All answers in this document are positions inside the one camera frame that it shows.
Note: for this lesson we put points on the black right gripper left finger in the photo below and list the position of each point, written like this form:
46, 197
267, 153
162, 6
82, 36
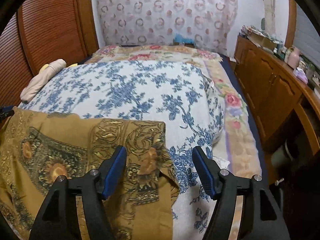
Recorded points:
57, 217

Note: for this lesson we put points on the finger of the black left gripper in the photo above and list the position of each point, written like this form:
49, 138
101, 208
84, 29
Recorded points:
6, 111

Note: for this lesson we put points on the brown gold patterned shirt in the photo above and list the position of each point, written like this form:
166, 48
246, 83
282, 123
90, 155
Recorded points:
38, 147

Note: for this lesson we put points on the beige pink cloth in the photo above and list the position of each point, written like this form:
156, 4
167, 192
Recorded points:
41, 79

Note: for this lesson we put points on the pink floral bed blanket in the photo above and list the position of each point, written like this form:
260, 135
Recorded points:
237, 149

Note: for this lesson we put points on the wooden wardrobe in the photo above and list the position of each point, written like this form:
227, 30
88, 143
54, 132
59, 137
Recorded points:
39, 32

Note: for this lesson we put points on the wooden sideboard cabinet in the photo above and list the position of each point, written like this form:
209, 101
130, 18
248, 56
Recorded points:
273, 93

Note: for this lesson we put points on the blue floral white quilt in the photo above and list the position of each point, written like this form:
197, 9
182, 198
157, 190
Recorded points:
179, 94

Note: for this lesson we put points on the lavender cloth bundle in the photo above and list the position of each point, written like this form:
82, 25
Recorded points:
299, 73

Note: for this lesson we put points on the patterned pink curtain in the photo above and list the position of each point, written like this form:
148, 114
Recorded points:
145, 22

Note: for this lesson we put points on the pink bottle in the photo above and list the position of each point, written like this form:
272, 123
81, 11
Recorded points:
294, 58

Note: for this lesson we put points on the cardboard box on sideboard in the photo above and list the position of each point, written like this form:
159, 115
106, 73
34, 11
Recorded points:
262, 41

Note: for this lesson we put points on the window blind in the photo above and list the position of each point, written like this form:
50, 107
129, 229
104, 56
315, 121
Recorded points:
306, 37

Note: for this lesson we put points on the blue item on box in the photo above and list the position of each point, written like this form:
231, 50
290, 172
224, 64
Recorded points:
183, 40

